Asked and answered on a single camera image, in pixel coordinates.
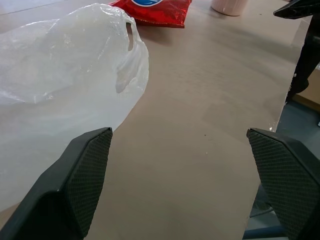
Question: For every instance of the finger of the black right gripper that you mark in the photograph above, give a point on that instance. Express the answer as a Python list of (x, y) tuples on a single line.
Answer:
[(297, 8)]

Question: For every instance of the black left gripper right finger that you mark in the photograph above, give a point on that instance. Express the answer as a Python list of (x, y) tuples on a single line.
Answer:
[(287, 175)]

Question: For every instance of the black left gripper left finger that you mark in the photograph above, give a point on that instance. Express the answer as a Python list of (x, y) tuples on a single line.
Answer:
[(57, 185)]

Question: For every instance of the pink ribbed cup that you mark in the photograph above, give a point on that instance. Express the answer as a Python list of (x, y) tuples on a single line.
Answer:
[(226, 6)]

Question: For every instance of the brown cardboard box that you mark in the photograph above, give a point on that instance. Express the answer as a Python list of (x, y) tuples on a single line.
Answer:
[(311, 96)]

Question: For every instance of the white translucent plastic bag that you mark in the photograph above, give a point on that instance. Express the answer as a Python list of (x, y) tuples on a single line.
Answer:
[(62, 75)]

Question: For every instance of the red snack packet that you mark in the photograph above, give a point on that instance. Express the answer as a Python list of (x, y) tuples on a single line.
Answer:
[(160, 12)]

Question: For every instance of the grey table frame bar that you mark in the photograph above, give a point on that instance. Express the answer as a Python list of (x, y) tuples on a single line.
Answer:
[(262, 231)]

